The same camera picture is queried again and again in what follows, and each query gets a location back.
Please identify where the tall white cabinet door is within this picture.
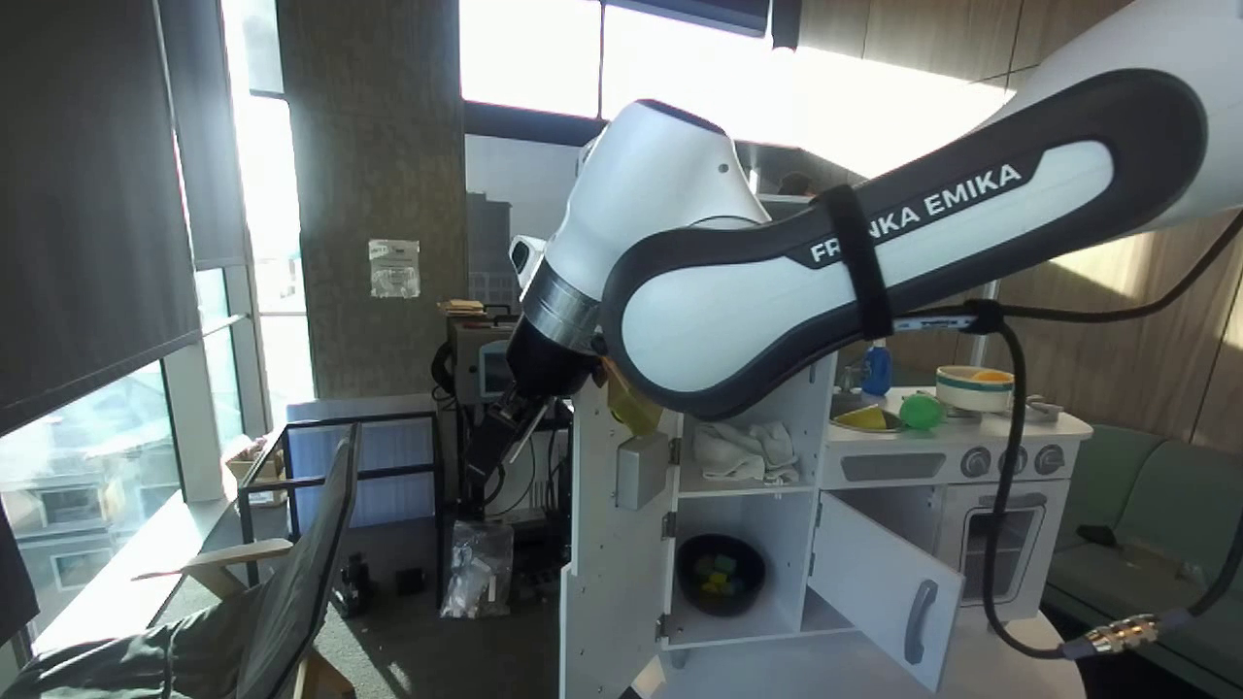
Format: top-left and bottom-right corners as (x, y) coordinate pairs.
(558, 382), (677, 699)

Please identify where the white under-sink cabinet door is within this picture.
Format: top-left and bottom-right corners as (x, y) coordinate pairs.
(810, 492), (965, 690)

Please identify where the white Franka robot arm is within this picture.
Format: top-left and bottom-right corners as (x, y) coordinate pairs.
(508, 0), (1243, 419)

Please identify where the white toy kitchen cabinet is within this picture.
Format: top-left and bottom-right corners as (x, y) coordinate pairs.
(687, 365), (1090, 666)

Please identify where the grey monitor device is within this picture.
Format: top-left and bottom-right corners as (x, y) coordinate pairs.
(451, 319), (513, 403)

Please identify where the black metal cart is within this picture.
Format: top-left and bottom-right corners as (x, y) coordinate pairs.
(444, 400), (573, 587)

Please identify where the white crumpled cloth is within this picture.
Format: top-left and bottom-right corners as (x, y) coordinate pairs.
(690, 425), (799, 487)

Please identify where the black bowl with food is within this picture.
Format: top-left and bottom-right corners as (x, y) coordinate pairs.
(677, 538), (764, 617)

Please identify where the paper notice on pillar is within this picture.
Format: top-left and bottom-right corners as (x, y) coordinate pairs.
(368, 239), (420, 298)

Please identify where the blue bottle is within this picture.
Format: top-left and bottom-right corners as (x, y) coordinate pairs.
(863, 341), (892, 400)

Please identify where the yellow toy in sink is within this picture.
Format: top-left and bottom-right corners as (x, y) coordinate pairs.
(834, 403), (891, 437)

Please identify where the clear plastic bag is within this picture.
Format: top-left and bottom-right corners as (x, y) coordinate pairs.
(438, 522), (513, 623)

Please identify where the green ball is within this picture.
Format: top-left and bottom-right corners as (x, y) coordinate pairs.
(896, 393), (949, 433)

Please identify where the white bowl teal stripe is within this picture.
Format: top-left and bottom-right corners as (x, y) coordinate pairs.
(935, 365), (1014, 415)

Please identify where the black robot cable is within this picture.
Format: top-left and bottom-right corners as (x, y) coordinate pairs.
(891, 209), (1243, 666)

